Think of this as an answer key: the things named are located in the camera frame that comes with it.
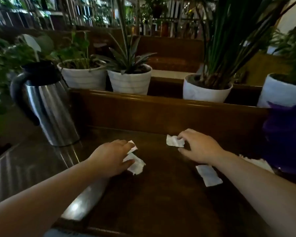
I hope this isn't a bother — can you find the person's left hand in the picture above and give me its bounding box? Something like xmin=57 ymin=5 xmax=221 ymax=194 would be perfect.
xmin=87 ymin=139 xmax=136 ymax=180

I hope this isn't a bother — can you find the person's right hand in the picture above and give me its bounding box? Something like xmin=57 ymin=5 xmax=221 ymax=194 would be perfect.
xmin=177 ymin=128 xmax=227 ymax=166

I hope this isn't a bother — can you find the small white tissue scrap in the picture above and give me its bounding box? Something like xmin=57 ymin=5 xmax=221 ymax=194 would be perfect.
xmin=127 ymin=140 xmax=138 ymax=155

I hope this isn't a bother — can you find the large white tissue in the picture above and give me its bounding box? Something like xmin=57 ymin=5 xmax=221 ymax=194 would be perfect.
xmin=122 ymin=153 xmax=146 ymax=175

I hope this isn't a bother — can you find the white tissue piece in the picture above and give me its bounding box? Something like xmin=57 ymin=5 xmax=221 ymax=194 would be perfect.
xmin=166 ymin=134 xmax=185 ymax=148

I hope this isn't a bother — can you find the person's left forearm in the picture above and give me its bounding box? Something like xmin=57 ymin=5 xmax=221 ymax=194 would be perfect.
xmin=0 ymin=156 xmax=109 ymax=237

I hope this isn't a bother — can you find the person's right forearm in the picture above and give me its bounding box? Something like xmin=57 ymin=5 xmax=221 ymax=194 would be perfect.
xmin=213 ymin=151 xmax=296 ymax=237

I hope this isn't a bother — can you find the flat white tissue strip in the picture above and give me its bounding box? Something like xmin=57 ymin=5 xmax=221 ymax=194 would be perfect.
xmin=195 ymin=165 xmax=223 ymax=187

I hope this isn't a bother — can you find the tall grass plant white pot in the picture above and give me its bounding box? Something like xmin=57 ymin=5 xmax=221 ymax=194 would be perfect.
xmin=182 ymin=0 xmax=296 ymax=103

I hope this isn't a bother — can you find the dark wooden partition ledge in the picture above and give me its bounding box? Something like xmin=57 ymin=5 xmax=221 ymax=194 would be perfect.
xmin=69 ymin=89 xmax=271 ymax=136

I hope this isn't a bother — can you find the wide white tissue sheet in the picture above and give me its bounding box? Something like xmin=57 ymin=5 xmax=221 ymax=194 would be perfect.
xmin=239 ymin=154 xmax=276 ymax=174

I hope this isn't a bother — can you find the stainless steel thermos jug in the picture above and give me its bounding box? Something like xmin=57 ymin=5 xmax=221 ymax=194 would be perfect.
xmin=10 ymin=61 xmax=81 ymax=147

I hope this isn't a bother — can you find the spiky plant in white pot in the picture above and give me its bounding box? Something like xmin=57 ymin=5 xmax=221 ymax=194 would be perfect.
xmin=93 ymin=0 xmax=157 ymax=95

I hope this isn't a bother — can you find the purple cloth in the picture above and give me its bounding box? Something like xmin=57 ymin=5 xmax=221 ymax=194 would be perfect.
xmin=261 ymin=100 xmax=296 ymax=178

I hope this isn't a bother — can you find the leafy plant in white pot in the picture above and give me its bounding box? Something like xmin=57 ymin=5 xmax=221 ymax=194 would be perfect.
xmin=50 ymin=31 xmax=109 ymax=91

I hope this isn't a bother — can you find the bushy plant in white pot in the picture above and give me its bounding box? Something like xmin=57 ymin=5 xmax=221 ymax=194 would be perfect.
xmin=257 ymin=24 xmax=296 ymax=108

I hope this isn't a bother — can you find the light wooden booth panel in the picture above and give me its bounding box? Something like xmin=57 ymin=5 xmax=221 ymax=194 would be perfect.
xmin=236 ymin=51 xmax=291 ymax=87

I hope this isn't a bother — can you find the brown booth bench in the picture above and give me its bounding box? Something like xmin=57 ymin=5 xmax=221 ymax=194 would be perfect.
xmin=136 ymin=36 xmax=205 ymax=73

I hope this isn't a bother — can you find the white plant label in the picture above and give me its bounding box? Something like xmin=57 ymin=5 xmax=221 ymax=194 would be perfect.
xmin=22 ymin=34 xmax=42 ymax=62

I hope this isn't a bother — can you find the shelf rack with plants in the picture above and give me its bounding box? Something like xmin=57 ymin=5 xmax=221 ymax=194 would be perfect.
xmin=0 ymin=0 xmax=208 ymax=37

